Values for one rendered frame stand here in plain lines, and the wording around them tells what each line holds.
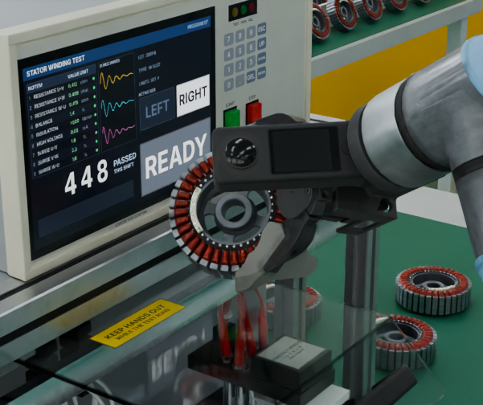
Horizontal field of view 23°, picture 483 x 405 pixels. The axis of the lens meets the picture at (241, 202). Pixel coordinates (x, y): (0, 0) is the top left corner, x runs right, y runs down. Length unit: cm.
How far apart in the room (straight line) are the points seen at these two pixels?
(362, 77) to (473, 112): 416
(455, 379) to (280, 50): 57
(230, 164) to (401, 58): 397
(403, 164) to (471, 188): 7
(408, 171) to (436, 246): 115
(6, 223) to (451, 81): 39
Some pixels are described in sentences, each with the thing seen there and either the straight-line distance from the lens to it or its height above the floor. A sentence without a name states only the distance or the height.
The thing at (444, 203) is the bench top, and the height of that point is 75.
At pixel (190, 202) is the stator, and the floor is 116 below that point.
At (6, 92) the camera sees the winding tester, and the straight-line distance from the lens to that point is 92.
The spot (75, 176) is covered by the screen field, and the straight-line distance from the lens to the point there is 99.
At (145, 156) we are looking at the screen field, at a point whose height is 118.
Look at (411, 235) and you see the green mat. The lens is 202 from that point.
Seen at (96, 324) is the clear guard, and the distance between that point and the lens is 101.
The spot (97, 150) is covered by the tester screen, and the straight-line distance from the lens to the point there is 101.
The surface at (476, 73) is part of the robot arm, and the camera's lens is 77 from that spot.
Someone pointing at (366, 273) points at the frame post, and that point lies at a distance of 138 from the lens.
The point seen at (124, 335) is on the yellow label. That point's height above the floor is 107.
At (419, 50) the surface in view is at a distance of 478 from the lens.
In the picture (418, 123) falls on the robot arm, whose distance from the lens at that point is 81.
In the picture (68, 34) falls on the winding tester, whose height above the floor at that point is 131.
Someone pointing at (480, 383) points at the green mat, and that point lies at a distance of 158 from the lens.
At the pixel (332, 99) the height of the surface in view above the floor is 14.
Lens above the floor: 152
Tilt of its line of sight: 21 degrees down
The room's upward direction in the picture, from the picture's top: straight up
